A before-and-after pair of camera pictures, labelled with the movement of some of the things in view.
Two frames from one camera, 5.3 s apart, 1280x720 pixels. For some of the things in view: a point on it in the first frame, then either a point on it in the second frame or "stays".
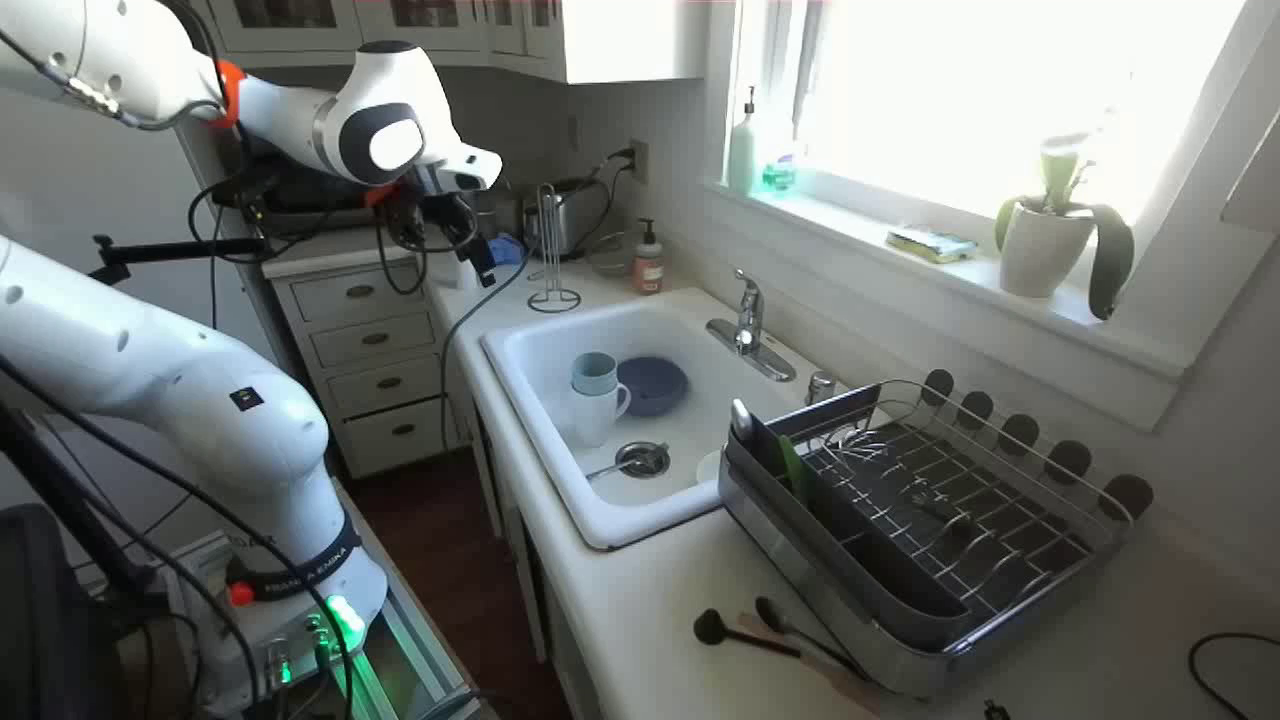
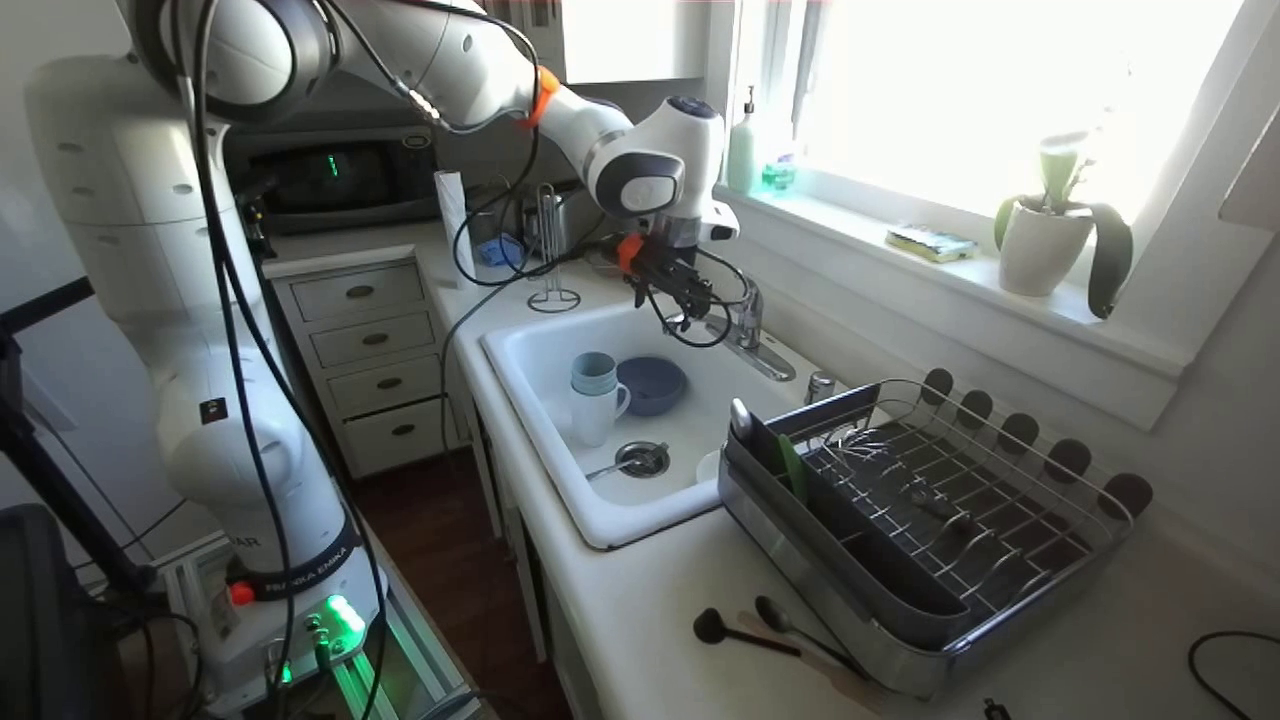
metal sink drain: [640, 459] stays
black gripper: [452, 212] -> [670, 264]
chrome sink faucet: [747, 331] stays
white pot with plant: [1042, 237] stays
